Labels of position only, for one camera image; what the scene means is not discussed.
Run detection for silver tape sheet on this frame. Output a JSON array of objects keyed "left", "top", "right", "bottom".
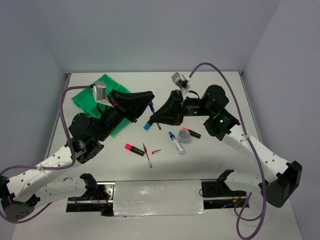
[{"left": 113, "top": 180, "right": 206, "bottom": 217}]

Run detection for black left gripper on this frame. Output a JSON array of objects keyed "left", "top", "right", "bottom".
[{"left": 100, "top": 92, "right": 159, "bottom": 143}]

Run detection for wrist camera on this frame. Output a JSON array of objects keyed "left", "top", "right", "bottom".
[
  {"left": 92, "top": 81, "right": 111, "bottom": 106},
  {"left": 171, "top": 72, "right": 191, "bottom": 100}
]

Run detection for pink highlighter marker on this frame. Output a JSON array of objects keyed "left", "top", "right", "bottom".
[{"left": 124, "top": 143, "right": 145, "bottom": 156}]

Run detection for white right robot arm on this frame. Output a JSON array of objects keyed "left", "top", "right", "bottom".
[{"left": 147, "top": 85, "right": 303, "bottom": 208}]

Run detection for blue gel pen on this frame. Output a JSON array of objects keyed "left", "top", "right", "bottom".
[{"left": 148, "top": 101, "right": 162, "bottom": 131}]

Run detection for orange highlighter marker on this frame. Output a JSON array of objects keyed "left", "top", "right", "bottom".
[{"left": 182, "top": 126, "right": 201, "bottom": 139}]

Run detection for clear spray bottle blue cap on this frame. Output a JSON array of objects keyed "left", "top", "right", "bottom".
[{"left": 168, "top": 131, "right": 186, "bottom": 155}]

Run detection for red gel pen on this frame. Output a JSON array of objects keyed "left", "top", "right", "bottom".
[{"left": 142, "top": 143, "right": 153, "bottom": 169}]

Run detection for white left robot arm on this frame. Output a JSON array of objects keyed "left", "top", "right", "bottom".
[{"left": 0, "top": 90, "right": 155, "bottom": 224}]

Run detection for blue highlighter marker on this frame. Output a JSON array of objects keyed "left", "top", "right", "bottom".
[{"left": 143, "top": 116, "right": 155, "bottom": 131}]

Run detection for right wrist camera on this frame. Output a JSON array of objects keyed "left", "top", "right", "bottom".
[{"left": 171, "top": 72, "right": 191, "bottom": 100}]

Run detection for green compartment tray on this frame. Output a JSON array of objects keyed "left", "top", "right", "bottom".
[{"left": 68, "top": 74, "right": 130, "bottom": 141}]

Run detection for black mounting rail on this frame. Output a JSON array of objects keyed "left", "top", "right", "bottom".
[{"left": 66, "top": 181, "right": 247, "bottom": 217}]

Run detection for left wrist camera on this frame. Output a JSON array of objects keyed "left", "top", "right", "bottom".
[{"left": 92, "top": 81, "right": 111, "bottom": 106}]

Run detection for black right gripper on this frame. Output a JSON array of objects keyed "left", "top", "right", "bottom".
[{"left": 150, "top": 88, "right": 214, "bottom": 125}]

